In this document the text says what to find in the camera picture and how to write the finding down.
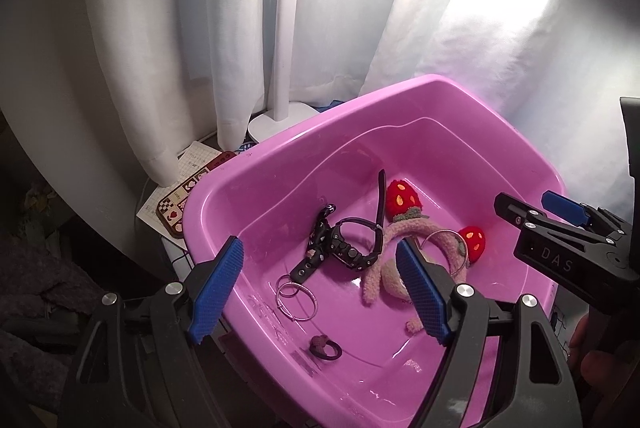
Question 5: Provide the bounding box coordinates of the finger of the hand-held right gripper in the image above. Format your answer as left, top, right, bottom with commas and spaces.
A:
494, 191, 551, 230
541, 190, 627, 239

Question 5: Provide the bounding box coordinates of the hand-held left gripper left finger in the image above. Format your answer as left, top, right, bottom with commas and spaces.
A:
57, 235, 246, 428

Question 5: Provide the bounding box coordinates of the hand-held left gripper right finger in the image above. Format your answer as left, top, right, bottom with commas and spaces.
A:
395, 238, 583, 428

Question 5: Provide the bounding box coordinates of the pink fluffy strawberry headband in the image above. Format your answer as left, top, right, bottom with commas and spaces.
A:
360, 178, 488, 334

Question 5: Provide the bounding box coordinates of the thin silver bangle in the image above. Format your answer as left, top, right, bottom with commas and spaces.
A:
276, 275, 303, 304
280, 283, 317, 322

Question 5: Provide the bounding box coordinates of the thin silver headband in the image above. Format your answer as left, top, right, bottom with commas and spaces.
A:
424, 229, 470, 280

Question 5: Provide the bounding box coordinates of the black sport watch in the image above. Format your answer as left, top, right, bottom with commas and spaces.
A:
289, 168, 388, 284

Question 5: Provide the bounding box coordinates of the dark knotted hair tie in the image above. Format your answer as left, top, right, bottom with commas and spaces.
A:
307, 334, 343, 361

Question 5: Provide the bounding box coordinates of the black polka-dot hair tie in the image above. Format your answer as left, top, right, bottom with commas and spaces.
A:
307, 203, 337, 259

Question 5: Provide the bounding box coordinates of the pink plastic basin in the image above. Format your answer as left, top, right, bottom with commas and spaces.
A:
181, 75, 568, 428

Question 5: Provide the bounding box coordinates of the person's right hand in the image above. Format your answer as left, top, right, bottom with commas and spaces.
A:
569, 313, 640, 404

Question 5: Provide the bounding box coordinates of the white black-checked tablecloth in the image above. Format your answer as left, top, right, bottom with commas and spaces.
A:
160, 228, 573, 354

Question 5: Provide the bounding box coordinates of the heart-patterned brown case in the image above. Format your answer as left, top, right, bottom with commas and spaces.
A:
155, 151, 238, 239

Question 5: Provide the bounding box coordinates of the white grid paper notebook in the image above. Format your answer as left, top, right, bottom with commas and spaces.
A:
136, 141, 221, 229

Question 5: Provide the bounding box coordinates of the dark grey cloth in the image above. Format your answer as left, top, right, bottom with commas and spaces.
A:
0, 233, 103, 428

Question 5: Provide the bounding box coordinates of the pale sheer curtain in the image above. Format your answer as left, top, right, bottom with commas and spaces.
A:
290, 0, 631, 129

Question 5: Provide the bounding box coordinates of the white lamp stand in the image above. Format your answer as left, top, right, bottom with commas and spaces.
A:
248, 0, 318, 144

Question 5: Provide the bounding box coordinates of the thick cream curtain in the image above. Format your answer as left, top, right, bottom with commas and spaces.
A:
82, 0, 281, 186

